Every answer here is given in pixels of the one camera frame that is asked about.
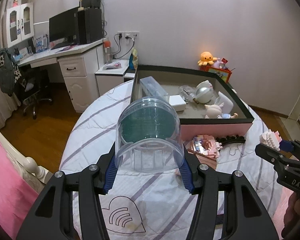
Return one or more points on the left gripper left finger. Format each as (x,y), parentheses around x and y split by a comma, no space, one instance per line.
(51,215)

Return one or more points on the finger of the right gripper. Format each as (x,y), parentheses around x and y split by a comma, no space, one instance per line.
(292,147)
(271,155)

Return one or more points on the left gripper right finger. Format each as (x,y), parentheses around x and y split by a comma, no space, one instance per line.
(245,216)

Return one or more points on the pink block toy figure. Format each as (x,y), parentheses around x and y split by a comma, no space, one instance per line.
(206,145)

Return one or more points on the white power adapter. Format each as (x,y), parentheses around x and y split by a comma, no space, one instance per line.
(177,102)

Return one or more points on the clear teal dome container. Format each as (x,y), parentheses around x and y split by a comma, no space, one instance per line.
(148,137)

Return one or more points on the white pink block toy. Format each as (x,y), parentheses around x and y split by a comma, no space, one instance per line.
(271,139)

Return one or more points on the rose gold round jar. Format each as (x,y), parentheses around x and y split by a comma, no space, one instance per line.
(203,159)

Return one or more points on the person's right hand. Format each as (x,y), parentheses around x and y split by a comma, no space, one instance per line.
(291,218)

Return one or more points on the pink bed blanket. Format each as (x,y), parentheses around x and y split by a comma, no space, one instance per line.
(16,196)

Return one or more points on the small doll figure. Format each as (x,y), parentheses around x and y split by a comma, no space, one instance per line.
(215,112)

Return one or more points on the pink black storage box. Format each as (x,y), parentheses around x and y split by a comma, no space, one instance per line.
(192,119)

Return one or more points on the striped white tablecloth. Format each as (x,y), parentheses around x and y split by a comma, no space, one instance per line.
(156,206)

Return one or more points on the red cartoon storage box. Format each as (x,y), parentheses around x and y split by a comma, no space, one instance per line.
(224,74)

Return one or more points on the clear glass bottle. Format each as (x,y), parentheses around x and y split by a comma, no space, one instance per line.
(188,94)

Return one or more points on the orange octopus plush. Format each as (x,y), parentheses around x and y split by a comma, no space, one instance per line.
(206,58)

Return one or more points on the black office chair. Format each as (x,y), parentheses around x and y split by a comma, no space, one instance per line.
(33,88)

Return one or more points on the clear blue plastic case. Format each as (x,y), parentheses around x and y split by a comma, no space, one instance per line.
(150,87)

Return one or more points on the dark jacket on chair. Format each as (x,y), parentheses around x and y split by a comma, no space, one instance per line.
(9,72)

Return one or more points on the white small side cabinet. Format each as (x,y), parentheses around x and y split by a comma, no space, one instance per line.
(113,74)

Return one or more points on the white desk with drawers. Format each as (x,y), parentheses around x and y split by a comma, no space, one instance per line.
(78,65)

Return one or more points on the orange cap water bottle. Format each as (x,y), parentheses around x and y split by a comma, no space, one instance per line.
(108,51)

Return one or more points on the snack bag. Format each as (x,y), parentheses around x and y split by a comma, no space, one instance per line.
(133,59)

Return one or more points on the black computer monitor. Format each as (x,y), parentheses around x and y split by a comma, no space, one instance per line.
(63,25)

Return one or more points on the black computer tower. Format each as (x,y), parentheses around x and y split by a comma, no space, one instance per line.
(89,26)

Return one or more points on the pink doll on cabinet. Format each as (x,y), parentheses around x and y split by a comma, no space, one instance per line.
(15,3)

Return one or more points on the white bed frame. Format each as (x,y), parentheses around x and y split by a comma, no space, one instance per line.
(30,165)

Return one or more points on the white wall power strip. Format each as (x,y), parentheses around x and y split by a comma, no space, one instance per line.
(128,34)

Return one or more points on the white wall cabinet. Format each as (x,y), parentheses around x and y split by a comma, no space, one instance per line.
(19,24)

